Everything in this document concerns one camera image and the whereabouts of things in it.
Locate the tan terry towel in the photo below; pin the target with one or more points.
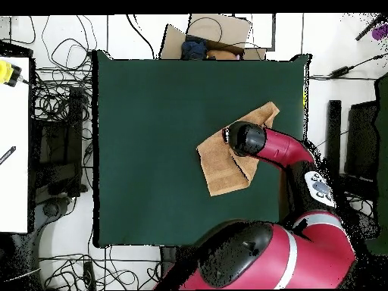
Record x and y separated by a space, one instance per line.
218 169

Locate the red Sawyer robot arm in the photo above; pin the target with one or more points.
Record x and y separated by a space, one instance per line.
282 148

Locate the dark green table cloth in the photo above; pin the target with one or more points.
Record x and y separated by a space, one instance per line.
136 136

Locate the orange garment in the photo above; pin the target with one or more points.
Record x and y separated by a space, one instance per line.
221 55

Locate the dark blue garment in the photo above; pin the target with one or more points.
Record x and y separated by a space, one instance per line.
194 48

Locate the brown cardboard box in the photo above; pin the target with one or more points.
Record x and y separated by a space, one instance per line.
230 30

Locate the black upright bar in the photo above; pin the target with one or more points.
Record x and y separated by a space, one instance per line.
333 127

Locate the dark grey stand base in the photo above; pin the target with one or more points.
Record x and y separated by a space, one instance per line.
51 209

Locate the black power strip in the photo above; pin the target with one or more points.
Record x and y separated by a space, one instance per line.
89 275

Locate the black monitor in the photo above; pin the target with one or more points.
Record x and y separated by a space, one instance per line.
362 139

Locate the black power adapter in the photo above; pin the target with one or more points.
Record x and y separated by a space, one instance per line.
341 71

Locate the white board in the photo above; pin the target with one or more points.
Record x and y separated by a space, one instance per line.
13 188

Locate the black marker pen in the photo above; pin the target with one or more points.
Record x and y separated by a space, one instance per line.
7 155

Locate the yellow and black tool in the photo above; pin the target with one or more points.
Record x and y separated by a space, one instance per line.
6 72

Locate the purple object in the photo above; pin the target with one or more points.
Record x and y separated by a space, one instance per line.
380 32

